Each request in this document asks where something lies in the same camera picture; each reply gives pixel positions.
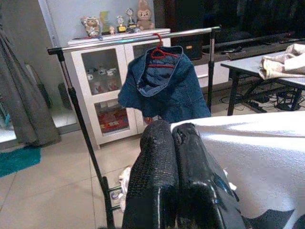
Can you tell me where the white glass-door cabinet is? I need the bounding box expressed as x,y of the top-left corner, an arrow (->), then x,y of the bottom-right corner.
68,28 -> 231,150

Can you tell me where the grey curtain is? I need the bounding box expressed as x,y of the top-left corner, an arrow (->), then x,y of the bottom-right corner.
0,28 -> 61,147

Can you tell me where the beige cloth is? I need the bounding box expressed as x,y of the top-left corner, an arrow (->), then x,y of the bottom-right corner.
258,43 -> 305,80

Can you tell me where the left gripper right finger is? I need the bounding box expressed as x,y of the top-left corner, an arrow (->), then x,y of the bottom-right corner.
173,123 -> 246,229

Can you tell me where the small trophy with black base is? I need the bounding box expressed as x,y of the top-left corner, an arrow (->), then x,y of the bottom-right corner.
116,15 -> 127,33

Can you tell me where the green glass trophy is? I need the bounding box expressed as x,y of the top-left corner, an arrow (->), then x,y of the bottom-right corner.
99,10 -> 112,35

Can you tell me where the tall trophy with black base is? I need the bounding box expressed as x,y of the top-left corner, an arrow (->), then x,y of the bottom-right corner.
125,8 -> 138,32

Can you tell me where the white floor cloth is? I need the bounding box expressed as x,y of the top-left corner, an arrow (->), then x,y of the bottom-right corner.
118,165 -> 133,212

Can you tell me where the white printed shirt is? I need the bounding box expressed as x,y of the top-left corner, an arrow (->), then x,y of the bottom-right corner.
170,111 -> 305,229

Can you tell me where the metal clothes rack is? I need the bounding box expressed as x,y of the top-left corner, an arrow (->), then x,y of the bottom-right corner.
47,25 -> 222,229

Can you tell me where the white table with black legs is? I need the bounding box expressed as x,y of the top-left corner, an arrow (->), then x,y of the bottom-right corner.
220,51 -> 305,117

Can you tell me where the teal floor mat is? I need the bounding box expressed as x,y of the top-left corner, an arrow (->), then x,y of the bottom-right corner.
0,146 -> 41,178

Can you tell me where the red plastic hanger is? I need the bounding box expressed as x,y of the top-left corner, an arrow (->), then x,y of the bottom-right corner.
149,32 -> 179,69

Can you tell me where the brown plush toy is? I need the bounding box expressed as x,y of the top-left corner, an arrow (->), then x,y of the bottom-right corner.
136,0 -> 155,31

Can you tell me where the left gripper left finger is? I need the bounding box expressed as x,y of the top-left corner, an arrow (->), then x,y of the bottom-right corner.
122,119 -> 179,229

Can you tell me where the blue denim garment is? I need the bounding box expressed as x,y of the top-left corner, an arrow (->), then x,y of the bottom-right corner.
118,45 -> 212,124

